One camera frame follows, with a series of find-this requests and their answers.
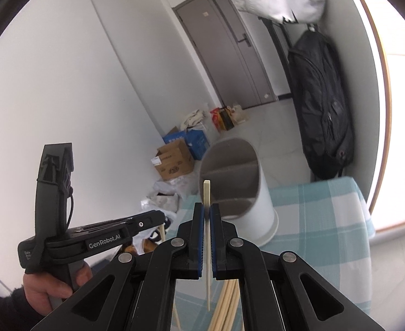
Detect person's left hand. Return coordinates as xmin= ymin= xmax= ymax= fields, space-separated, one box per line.
xmin=23 ymin=264 xmax=93 ymax=316

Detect person's left forearm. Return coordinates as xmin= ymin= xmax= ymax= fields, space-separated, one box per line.
xmin=0 ymin=286 xmax=46 ymax=331

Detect blue cardboard box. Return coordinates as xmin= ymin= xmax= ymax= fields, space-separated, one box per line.
xmin=163 ymin=126 xmax=210 ymax=161

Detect white utensil holder grey inside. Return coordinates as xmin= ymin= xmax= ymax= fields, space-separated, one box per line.
xmin=198 ymin=137 xmax=279 ymax=247

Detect white plastic bags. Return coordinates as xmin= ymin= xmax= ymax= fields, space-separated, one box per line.
xmin=140 ymin=176 xmax=189 ymax=214

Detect dark metal rack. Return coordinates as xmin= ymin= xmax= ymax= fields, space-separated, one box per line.
xmin=259 ymin=17 xmax=293 ymax=99

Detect pile of wooden chopsticks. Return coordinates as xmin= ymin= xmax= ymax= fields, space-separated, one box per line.
xmin=209 ymin=279 xmax=240 ymax=331

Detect brown cardboard box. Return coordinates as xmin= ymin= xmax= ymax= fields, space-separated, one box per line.
xmin=151 ymin=140 xmax=194 ymax=181

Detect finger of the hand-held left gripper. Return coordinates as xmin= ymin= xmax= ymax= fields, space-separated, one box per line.
xmin=120 ymin=210 xmax=167 ymax=247

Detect teal checked tablecloth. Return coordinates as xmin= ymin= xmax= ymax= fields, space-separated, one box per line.
xmin=173 ymin=176 xmax=375 ymax=331

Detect grey door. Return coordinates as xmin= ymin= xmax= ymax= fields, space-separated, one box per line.
xmin=174 ymin=0 xmax=279 ymax=111

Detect black backpack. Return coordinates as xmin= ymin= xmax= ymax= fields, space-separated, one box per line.
xmin=288 ymin=24 xmax=355 ymax=180

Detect white cloth bag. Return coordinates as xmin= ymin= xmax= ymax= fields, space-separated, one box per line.
xmin=181 ymin=109 xmax=206 ymax=132

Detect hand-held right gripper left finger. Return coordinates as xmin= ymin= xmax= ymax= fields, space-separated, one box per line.
xmin=30 ymin=203 xmax=205 ymax=331

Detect beige paper bag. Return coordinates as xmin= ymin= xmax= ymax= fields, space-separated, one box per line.
xmin=228 ymin=103 xmax=249 ymax=125

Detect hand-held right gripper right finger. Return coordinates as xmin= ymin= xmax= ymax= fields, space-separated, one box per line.
xmin=210 ymin=203 xmax=385 ymax=331

